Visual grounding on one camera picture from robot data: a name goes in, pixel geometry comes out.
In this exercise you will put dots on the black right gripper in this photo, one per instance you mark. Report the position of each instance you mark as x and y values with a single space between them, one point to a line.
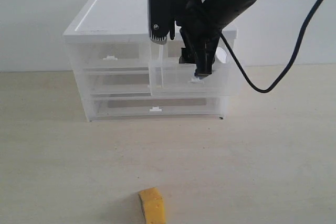
199 22

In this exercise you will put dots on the yellow sponge wedge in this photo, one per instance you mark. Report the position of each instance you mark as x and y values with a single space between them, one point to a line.
152 205

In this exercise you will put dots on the white bottle with teal label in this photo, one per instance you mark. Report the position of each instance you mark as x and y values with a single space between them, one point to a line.
221 56

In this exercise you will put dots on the clear middle wide drawer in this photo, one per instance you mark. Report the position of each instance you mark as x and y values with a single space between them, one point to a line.
118 82

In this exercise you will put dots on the clear wide drawer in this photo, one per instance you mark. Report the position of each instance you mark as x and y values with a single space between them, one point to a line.
137 106
118 82

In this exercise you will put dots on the white plastic drawer cabinet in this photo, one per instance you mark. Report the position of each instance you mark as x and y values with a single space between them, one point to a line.
108 21

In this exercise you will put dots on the clear bottom wide drawer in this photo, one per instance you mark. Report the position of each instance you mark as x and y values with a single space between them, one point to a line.
137 106

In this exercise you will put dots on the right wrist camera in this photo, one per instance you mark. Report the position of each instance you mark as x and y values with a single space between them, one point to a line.
162 15

